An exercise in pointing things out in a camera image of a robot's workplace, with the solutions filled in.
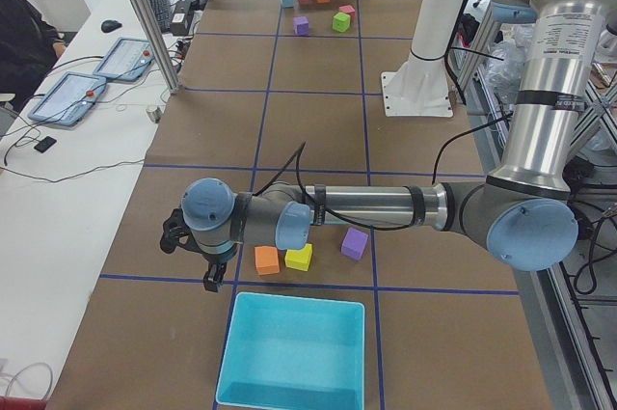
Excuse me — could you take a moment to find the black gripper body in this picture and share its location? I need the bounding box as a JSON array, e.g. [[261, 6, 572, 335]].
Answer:
[[198, 245, 238, 285]]

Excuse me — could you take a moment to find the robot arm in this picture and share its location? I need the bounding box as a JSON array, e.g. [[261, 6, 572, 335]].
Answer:
[[160, 0, 616, 291]]

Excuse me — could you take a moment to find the purple foam block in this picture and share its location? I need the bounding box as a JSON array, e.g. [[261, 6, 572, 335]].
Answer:
[[340, 228, 368, 260], [293, 16, 309, 37]]

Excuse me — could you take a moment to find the pink foam block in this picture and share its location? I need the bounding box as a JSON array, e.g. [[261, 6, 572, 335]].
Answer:
[[338, 5, 356, 21]]

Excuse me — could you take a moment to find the green foam block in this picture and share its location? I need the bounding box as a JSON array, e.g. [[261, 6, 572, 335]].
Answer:
[[332, 12, 352, 33]]

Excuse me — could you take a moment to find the yellow foam block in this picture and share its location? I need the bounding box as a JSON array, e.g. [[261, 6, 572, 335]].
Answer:
[[284, 243, 313, 272]]

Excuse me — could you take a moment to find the light blue plastic bin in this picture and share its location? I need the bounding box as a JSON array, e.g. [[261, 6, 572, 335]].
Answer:
[[216, 292, 365, 409]]

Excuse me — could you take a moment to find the black keyboard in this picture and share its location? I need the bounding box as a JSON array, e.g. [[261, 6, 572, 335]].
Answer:
[[148, 0, 173, 33]]

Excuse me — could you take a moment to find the small metal cylinder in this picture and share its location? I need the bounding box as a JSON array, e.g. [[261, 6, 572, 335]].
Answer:
[[146, 105, 162, 123]]

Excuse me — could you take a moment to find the blue teach pendant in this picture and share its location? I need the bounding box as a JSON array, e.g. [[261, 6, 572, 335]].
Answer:
[[93, 38, 154, 82], [28, 71, 107, 127]]

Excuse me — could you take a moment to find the black computer mouse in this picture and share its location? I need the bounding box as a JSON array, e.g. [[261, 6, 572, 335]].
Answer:
[[100, 19, 122, 34]]

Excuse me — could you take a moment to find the black smartphone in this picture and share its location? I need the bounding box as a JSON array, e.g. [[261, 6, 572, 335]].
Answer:
[[34, 136, 57, 153]]

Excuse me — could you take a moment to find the seated person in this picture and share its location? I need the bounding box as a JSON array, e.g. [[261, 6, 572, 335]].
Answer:
[[1, 0, 67, 112]]

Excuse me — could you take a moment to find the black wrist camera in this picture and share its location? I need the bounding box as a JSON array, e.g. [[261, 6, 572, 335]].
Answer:
[[159, 207, 192, 254]]

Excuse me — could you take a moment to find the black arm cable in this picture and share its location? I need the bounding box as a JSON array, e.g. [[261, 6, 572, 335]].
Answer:
[[250, 120, 517, 232]]

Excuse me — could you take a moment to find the aluminium frame post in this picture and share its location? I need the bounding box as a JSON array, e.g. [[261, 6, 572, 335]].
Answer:
[[129, 0, 180, 95]]

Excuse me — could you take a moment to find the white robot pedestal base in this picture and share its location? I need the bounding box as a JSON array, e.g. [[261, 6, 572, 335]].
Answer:
[[381, 0, 466, 118]]

